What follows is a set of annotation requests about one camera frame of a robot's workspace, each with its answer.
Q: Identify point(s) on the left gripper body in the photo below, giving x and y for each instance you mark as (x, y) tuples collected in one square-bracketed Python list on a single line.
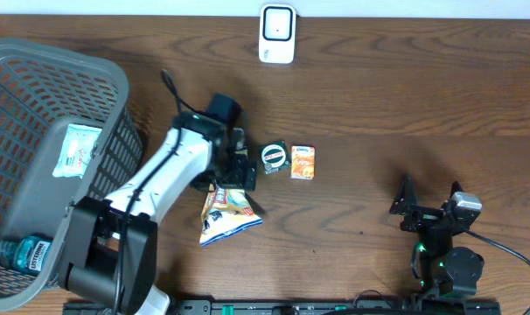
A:
[(234, 165)]

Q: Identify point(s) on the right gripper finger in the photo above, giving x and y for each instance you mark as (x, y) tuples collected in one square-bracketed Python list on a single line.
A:
[(405, 198), (455, 188)]

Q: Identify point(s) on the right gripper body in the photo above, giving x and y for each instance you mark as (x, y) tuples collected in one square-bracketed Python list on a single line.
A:
[(423, 218)]

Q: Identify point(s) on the yellow snack bag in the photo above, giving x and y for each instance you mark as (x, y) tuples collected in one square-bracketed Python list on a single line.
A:
[(226, 212)]

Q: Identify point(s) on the small green box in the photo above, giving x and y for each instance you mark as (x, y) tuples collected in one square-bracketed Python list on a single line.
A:
[(274, 157)]

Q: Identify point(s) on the small orange box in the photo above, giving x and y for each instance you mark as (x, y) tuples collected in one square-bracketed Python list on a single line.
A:
[(302, 162)]

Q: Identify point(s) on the teal tissue packet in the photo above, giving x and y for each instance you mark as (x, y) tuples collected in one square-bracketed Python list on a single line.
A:
[(76, 151)]

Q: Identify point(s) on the blue mouthwash bottle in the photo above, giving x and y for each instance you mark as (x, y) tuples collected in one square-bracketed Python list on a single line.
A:
[(26, 256)]

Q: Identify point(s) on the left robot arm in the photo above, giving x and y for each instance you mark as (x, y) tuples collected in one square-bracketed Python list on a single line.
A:
[(110, 251)]

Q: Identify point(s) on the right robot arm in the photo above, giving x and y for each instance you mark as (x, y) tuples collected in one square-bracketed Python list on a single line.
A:
[(446, 270)]

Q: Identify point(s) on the white barcode scanner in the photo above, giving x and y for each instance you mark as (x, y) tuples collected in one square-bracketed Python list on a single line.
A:
[(277, 34)]

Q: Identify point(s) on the grey plastic basket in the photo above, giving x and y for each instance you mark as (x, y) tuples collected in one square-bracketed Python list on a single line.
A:
[(43, 90)]

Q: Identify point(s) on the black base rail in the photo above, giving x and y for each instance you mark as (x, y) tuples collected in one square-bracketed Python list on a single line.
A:
[(205, 307)]

